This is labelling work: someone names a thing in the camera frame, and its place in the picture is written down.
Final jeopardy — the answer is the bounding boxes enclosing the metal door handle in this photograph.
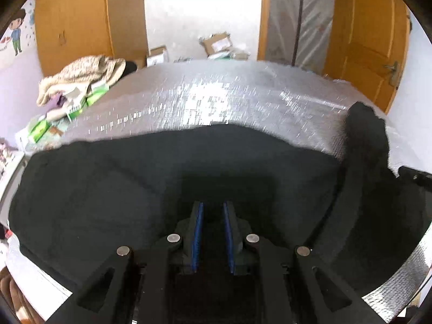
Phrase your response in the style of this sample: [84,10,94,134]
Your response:
[383,61,402,90]

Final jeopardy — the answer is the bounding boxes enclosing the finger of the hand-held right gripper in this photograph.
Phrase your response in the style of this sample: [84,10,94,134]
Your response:
[399,166,432,188]

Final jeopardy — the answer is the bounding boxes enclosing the brown blanket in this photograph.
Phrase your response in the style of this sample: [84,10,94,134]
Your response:
[0,266,34,324]

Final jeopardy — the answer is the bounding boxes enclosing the brown cardboard box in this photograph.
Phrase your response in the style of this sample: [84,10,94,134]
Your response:
[199,33,233,57]

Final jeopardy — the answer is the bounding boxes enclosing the green tissue pack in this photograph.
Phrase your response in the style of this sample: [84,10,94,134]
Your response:
[87,86,110,107]
[29,120,51,142]

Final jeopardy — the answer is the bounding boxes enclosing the silver foil mat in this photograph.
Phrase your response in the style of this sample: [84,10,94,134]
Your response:
[0,59,432,321]

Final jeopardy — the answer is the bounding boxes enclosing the beige floral blanket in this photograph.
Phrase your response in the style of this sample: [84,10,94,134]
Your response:
[36,55,126,107]

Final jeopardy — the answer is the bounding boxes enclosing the white cardboard box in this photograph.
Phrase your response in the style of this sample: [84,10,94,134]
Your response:
[146,46,169,67]

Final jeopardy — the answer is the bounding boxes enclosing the clear plastic door curtain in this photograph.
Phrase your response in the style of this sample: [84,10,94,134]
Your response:
[265,0,336,75]

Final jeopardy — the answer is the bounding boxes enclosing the pile of plastic bags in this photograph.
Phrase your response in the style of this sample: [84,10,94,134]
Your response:
[219,49,251,60]

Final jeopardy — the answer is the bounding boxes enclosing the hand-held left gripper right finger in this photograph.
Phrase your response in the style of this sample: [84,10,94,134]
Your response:
[223,201,385,324]

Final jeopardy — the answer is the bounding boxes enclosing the purple cloth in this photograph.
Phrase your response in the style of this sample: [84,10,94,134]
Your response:
[47,95,66,110]

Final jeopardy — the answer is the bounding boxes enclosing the black cable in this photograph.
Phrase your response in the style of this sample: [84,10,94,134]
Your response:
[407,263,432,308]

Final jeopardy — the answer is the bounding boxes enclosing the cartoon couple wall sticker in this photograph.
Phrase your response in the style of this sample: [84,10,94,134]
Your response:
[0,0,36,71]

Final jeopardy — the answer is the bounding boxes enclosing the black pants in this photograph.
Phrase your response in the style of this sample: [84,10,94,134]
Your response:
[8,101,432,298]

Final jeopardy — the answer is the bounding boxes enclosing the wooden door frame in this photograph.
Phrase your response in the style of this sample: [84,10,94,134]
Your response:
[257,0,272,62]

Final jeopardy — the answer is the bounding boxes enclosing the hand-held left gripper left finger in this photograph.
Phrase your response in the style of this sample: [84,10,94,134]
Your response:
[45,201,205,324]

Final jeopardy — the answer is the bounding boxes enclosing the wooden door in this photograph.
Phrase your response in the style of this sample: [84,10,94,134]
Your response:
[322,0,412,113]

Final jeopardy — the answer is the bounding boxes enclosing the wooden wardrobe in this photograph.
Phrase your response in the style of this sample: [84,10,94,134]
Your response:
[34,0,149,76]

